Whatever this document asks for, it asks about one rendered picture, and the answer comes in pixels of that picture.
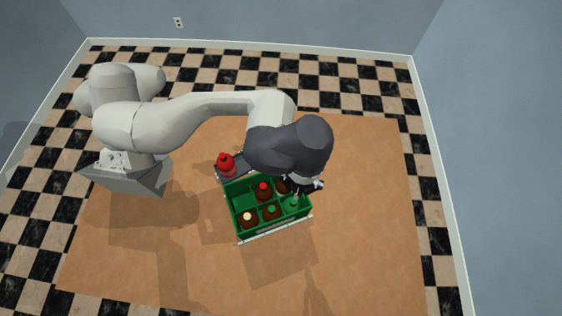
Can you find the brown bottle with red cap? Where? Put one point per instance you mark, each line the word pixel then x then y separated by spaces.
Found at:
pixel 263 192

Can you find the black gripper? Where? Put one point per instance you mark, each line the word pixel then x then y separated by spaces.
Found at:
pixel 305 189

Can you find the brown bottle with green cap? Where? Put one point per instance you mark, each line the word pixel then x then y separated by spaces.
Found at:
pixel 270 212

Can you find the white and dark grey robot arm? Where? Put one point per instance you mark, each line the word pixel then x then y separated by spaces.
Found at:
pixel 275 144

